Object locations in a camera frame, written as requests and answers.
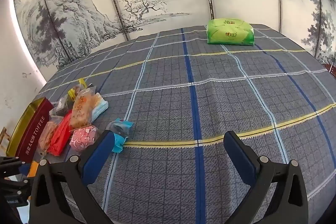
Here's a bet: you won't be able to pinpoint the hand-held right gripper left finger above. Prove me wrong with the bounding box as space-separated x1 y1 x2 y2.
31 130 116 224

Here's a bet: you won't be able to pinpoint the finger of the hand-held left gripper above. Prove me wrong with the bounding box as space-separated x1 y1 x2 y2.
0 178 33 207
0 156 21 176

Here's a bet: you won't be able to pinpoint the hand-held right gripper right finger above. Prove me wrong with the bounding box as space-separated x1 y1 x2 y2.
223 131 309 224

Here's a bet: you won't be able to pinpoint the pink flower print snack packet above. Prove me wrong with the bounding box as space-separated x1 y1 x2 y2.
69 125 100 153

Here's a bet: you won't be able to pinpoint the dark snack packet blue ends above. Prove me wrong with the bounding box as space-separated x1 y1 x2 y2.
106 118 134 153

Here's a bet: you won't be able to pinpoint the red snack packet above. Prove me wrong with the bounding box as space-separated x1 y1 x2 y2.
48 112 73 156

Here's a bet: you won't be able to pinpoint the red and gold tin box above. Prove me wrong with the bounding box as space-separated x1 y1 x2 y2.
6 97 55 165

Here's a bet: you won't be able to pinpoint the clear fried twist snack packet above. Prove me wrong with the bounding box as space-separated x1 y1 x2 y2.
69 86 98 132

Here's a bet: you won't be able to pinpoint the clear packet of brown snack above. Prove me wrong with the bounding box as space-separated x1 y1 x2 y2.
37 116 58 155

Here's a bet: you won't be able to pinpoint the blue cracker packet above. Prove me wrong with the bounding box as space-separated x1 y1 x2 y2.
89 93 109 121

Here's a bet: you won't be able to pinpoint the dark snack packet light-blue top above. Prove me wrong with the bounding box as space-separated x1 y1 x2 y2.
56 94 76 117

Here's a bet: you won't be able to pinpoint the wooden chair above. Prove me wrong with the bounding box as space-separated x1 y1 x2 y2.
0 127 11 155

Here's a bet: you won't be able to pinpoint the blue-grey plaid tablecloth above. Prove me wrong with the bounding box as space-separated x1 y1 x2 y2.
39 23 336 224

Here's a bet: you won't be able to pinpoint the green snack packet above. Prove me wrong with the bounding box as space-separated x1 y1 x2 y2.
206 18 255 45

